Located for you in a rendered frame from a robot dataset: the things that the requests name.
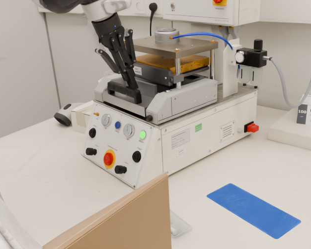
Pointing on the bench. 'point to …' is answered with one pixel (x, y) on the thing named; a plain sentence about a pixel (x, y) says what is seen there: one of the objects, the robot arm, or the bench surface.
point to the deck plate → (242, 90)
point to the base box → (195, 136)
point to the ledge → (295, 132)
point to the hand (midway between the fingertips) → (130, 78)
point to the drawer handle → (113, 86)
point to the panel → (118, 144)
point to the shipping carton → (81, 117)
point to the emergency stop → (108, 158)
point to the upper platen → (188, 61)
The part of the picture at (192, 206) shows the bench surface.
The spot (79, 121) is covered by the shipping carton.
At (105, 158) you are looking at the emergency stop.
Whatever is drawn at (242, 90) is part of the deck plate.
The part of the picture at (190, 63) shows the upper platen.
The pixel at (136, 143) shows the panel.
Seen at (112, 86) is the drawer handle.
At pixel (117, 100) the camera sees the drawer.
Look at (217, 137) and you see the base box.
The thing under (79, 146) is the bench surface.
